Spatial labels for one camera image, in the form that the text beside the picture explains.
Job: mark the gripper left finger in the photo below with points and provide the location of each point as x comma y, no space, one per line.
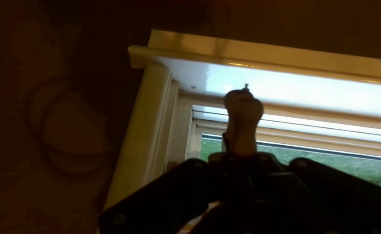
184,191

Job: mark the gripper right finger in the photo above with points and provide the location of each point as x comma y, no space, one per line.
333,195

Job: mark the white framed window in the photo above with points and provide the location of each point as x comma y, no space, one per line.
274,107

